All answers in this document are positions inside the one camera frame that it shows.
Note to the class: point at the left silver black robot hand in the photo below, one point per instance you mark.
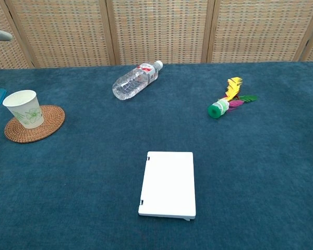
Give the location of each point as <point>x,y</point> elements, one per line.
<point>0,35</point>

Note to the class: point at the white paper cup green flowers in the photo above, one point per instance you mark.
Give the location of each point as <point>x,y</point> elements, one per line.
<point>23,109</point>

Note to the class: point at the brown woven round coaster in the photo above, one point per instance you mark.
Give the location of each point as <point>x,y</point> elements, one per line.
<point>52,122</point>

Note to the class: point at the clear water bottle red label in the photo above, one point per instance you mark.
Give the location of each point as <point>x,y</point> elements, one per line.
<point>131,83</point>

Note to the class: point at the woven bamboo folding screen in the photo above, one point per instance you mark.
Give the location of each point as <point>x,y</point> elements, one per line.
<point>156,28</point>

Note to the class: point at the blue velvet tablecloth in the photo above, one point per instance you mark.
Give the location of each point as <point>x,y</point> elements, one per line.
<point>94,182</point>

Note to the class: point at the white card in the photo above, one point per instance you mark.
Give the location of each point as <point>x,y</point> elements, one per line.
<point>168,182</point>

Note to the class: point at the feather shuttlecock green base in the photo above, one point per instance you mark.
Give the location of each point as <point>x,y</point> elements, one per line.
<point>219,108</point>

